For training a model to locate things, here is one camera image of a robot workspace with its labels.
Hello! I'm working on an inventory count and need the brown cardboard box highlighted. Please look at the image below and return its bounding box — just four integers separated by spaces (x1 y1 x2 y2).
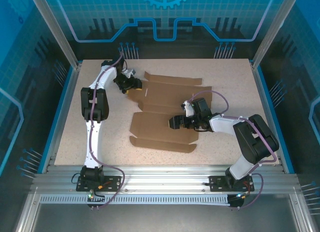
126 71 213 154

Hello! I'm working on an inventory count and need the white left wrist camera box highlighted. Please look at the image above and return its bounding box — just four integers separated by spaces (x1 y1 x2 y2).
121 68 138 79

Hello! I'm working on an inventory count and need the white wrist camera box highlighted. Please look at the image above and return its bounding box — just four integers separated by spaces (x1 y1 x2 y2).
121 68 138 79
180 100 195 117

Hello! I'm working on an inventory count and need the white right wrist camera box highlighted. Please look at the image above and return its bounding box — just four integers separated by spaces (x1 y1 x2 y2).
180 100 195 117

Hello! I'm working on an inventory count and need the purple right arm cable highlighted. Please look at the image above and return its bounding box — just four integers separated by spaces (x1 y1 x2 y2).
188 90 278 210

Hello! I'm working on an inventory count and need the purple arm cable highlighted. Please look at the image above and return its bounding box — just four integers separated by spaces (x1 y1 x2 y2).
188 90 278 210
88 51 126 210

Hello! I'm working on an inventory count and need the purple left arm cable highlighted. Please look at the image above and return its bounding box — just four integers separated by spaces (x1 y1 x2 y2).
88 51 126 210

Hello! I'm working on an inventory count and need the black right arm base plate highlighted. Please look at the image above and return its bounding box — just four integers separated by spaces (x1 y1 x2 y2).
208 175 256 192

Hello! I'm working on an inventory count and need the blue table side rail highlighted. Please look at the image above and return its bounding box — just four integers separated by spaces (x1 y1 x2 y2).
249 60 296 174
37 63 82 174

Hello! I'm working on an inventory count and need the long aluminium frame rail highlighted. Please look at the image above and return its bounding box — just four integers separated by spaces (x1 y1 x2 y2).
32 164 302 195

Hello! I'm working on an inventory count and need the aluminium frame post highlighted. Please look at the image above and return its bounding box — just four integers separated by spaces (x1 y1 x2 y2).
251 0 297 69
27 0 81 69

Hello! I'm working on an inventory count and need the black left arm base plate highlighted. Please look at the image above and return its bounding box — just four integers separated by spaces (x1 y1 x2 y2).
76 175 123 192

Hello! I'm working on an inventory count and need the slotted grey cable tray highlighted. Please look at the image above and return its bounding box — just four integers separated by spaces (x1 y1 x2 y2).
39 193 232 205

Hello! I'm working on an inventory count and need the thin black cable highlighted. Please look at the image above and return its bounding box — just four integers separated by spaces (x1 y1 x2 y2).
71 172 85 185

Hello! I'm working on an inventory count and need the aluminium frame beam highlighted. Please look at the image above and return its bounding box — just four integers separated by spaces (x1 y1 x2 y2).
289 191 313 232
14 189 42 232

